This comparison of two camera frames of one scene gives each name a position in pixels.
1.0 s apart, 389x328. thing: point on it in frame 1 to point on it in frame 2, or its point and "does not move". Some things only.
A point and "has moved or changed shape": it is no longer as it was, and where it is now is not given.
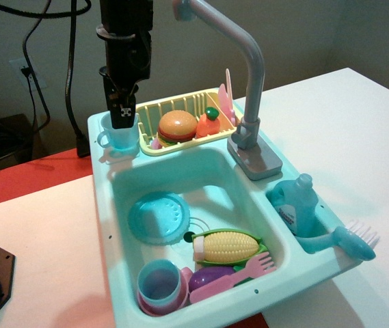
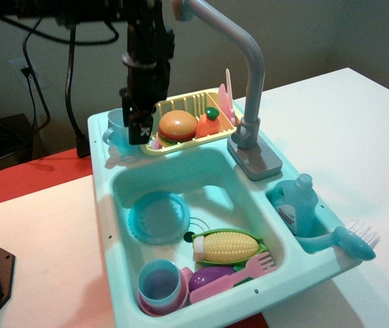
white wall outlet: [20, 63] does not move
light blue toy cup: [124, 139] has moved or changed shape
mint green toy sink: [194, 241] does not move
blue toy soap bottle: [296, 201] does not move
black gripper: [128, 50] to [150, 46]
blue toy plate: [159, 219] does not move
